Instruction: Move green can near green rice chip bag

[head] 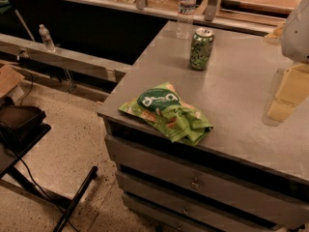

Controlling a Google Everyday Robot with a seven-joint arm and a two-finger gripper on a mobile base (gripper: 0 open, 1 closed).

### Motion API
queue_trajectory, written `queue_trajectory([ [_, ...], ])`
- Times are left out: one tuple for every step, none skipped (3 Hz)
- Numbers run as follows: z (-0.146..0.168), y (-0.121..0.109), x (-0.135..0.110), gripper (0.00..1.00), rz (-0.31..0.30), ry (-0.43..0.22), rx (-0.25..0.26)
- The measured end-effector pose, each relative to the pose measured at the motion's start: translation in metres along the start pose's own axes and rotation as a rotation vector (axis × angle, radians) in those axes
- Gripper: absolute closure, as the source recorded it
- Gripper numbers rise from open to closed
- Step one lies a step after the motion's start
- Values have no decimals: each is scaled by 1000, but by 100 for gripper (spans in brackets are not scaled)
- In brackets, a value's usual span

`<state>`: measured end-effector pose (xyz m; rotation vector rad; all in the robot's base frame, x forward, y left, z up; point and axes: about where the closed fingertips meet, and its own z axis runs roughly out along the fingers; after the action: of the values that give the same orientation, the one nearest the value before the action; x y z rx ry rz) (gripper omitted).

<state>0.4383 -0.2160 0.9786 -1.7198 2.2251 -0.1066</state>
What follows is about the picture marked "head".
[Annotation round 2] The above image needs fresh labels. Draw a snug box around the middle grey drawer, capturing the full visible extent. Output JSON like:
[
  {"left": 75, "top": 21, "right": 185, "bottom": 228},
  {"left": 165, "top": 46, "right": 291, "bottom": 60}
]
[{"left": 115, "top": 170, "right": 278, "bottom": 232}]

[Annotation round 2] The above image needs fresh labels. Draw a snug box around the black cable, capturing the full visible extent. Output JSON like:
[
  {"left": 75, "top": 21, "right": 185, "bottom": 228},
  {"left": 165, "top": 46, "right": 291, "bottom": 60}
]
[{"left": 0, "top": 50, "right": 80, "bottom": 232}]

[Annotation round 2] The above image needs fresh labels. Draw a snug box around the green soda can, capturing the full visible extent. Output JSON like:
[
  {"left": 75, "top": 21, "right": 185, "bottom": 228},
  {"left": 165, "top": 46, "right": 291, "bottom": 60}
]
[{"left": 189, "top": 27, "right": 214, "bottom": 71}]

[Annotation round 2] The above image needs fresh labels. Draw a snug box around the green rice chip bag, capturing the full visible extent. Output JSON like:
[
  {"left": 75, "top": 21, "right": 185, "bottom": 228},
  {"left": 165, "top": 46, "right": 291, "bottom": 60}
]
[{"left": 119, "top": 82, "right": 213, "bottom": 146}]

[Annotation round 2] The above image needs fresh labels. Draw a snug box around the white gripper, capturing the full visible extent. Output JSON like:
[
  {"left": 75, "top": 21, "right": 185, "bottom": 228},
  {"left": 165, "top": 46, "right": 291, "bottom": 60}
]
[{"left": 264, "top": 0, "right": 309, "bottom": 122}]

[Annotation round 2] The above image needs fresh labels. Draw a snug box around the small water bottle on ledge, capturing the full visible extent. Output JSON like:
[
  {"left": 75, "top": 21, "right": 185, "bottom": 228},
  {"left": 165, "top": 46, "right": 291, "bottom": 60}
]
[{"left": 39, "top": 24, "right": 56, "bottom": 52}]

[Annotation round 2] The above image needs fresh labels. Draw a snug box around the top grey drawer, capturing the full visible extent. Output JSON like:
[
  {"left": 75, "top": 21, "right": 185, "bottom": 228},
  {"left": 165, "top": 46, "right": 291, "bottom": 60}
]
[{"left": 106, "top": 136, "right": 309, "bottom": 229}]

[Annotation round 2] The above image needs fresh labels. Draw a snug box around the grey drawer cabinet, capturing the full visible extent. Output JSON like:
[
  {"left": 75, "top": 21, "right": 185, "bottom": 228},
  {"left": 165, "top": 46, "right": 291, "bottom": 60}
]
[{"left": 98, "top": 22, "right": 309, "bottom": 232}]

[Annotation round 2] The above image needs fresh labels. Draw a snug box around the black tray on stand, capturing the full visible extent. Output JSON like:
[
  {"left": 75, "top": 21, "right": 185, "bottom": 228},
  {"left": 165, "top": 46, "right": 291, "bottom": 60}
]
[{"left": 0, "top": 105, "right": 46, "bottom": 143}]

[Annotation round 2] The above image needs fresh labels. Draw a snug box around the bottom grey drawer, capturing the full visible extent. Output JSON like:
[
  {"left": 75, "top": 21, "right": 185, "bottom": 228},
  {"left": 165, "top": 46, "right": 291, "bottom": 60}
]
[{"left": 121, "top": 192, "right": 207, "bottom": 232}]

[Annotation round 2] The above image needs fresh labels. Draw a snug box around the clear water bottle on table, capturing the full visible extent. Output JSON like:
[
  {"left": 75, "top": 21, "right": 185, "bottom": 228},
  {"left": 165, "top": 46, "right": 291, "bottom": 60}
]
[{"left": 176, "top": 0, "right": 196, "bottom": 39}]

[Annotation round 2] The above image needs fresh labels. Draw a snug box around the cardboard box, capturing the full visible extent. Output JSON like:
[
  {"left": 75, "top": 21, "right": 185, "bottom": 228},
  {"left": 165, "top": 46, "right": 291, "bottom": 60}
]
[{"left": 0, "top": 65, "right": 24, "bottom": 102}]

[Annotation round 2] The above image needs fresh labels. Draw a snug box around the grey drawer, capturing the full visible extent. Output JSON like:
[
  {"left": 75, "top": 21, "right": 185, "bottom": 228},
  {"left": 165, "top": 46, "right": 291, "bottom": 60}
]
[
  {"left": 106, "top": 136, "right": 309, "bottom": 229},
  {"left": 115, "top": 170, "right": 278, "bottom": 232},
  {"left": 121, "top": 192, "right": 207, "bottom": 232}
]

